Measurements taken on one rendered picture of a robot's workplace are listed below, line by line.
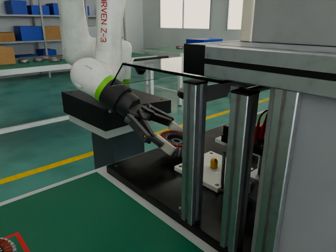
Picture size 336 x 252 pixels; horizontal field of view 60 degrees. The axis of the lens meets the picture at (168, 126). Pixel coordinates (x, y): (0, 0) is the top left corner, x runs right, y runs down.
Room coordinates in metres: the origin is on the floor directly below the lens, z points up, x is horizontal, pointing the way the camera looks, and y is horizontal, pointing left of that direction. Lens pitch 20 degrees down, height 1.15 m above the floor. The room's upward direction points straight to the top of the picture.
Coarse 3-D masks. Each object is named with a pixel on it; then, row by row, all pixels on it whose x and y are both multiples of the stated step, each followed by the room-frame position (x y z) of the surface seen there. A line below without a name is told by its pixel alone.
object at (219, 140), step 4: (228, 124) 0.64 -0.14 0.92; (224, 128) 0.63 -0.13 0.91; (260, 128) 0.63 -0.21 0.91; (224, 132) 0.63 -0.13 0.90; (220, 136) 0.67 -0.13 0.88; (224, 136) 0.63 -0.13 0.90; (216, 140) 0.65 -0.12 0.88; (220, 140) 0.64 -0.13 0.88; (224, 140) 0.63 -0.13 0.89; (224, 144) 0.63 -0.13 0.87; (256, 144) 0.58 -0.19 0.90; (260, 144) 0.58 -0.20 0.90; (256, 148) 0.57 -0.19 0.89; (260, 148) 0.56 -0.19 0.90; (256, 152) 0.57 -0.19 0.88; (260, 152) 0.56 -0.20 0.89; (260, 156) 0.57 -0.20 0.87; (260, 160) 0.57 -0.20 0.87; (260, 164) 0.57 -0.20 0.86; (260, 168) 0.57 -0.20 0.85
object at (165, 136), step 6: (162, 132) 0.82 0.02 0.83; (168, 132) 0.83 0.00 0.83; (174, 132) 0.84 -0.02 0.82; (180, 132) 0.84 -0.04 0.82; (168, 138) 0.82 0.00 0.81; (174, 138) 0.81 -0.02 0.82; (180, 138) 0.83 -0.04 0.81; (174, 144) 0.75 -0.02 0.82; (180, 144) 0.77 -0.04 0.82; (162, 150) 0.76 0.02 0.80; (174, 150) 0.75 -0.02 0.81; (180, 150) 0.75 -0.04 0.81; (180, 156) 0.75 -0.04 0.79
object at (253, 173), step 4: (256, 168) 0.61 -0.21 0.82; (252, 172) 0.59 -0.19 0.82; (256, 172) 0.59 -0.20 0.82; (252, 176) 0.57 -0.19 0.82; (256, 176) 0.57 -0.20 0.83; (252, 180) 0.56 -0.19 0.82; (256, 180) 0.56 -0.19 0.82; (252, 184) 0.56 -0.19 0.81; (256, 184) 0.56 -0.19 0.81; (252, 188) 0.56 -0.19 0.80; (256, 188) 0.56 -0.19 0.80; (252, 192) 0.56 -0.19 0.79; (256, 192) 0.55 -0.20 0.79; (248, 196) 0.57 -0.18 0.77; (252, 196) 0.56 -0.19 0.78; (256, 196) 0.55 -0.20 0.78; (256, 200) 0.55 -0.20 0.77
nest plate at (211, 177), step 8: (208, 152) 0.79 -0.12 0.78; (208, 160) 0.73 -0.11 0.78; (176, 168) 0.69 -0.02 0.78; (208, 168) 0.69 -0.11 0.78; (216, 168) 0.69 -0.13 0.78; (208, 176) 0.64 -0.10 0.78; (216, 176) 0.64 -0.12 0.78; (224, 176) 0.64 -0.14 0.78; (208, 184) 0.61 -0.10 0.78; (216, 184) 0.60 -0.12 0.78
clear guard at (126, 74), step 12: (144, 60) 0.67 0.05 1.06; (156, 60) 0.67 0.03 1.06; (168, 60) 0.67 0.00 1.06; (180, 60) 0.67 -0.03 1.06; (120, 72) 0.65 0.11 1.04; (132, 72) 0.68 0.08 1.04; (144, 72) 0.70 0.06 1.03; (156, 72) 0.74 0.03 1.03; (168, 72) 0.52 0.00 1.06; (180, 72) 0.50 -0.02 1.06; (120, 84) 0.69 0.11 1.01
